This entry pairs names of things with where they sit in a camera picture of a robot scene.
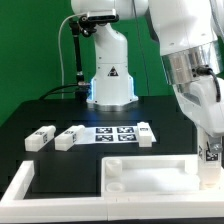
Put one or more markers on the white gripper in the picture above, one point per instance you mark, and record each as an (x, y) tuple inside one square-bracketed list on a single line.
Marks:
[(199, 104)]

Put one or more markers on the white desk top tray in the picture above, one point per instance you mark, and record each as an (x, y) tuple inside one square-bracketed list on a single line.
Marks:
[(130, 176)]

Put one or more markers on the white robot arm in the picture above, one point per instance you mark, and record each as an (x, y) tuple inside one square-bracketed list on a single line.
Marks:
[(186, 31)]

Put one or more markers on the white fiducial marker sheet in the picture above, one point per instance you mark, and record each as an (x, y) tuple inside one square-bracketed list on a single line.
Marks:
[(120, 134)]

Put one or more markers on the grey camera on stand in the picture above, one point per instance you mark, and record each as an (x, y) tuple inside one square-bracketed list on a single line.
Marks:
[(103, 16)]

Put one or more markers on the black camera stand pole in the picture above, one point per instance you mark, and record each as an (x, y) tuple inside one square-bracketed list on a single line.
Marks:
[(83, 87)]

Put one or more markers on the white U-shaped obstacle frame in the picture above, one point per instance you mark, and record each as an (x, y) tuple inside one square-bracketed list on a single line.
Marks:
[(16, 208)]

